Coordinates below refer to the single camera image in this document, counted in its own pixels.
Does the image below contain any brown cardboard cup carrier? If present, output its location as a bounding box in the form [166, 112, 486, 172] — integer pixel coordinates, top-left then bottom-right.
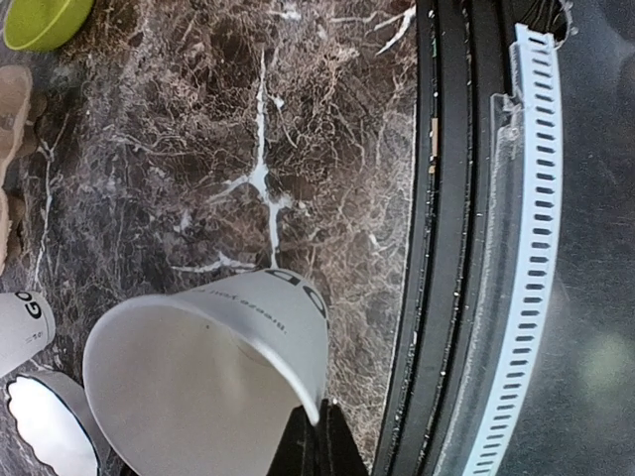
[1, 64, 40, 273]

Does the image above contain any white paper cup with straws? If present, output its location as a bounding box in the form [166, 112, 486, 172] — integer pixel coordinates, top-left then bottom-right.
[0, 291, 56, 377]

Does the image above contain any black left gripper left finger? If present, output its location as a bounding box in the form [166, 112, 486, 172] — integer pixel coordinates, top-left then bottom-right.
[270, 407, 319, 476]

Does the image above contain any white slotted cable duct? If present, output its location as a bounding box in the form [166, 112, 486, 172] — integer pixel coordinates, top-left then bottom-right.
[463, 23, 564, 475]

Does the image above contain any white scalloped bowl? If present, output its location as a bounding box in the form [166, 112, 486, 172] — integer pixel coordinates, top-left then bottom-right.
[7, 370, 110, 475]

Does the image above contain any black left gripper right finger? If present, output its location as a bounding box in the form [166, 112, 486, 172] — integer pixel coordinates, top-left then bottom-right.
[317, 399, 368, 476]

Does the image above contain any white paper coffee cup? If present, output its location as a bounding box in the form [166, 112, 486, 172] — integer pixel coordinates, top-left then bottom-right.
[82, 269, 328, 475]

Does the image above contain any lime green bowl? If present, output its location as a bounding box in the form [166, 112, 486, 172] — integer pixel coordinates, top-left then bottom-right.
[3, 0, 94, 52]

